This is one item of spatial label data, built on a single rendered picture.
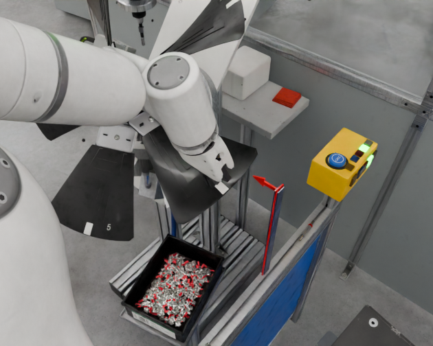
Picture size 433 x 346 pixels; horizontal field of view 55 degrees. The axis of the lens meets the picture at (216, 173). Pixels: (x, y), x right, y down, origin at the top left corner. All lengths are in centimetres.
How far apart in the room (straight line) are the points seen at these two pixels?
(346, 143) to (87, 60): 79
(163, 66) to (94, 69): 17
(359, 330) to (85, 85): 54
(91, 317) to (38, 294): 180
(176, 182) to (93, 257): 135
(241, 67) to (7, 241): 134
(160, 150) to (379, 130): 87
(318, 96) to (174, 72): 106
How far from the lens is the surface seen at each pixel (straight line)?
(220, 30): 87
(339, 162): 104
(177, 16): 127
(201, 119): 62
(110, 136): 104
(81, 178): 107
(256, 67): 151
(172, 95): 57
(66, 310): 27
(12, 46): 39
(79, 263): 218
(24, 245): 22
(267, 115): 147
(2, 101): 39
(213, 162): 71
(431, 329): 215
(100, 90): 45
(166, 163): 89
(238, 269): 197
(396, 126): 151
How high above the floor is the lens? 181
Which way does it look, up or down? 48 degrees down
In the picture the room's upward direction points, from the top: straight up
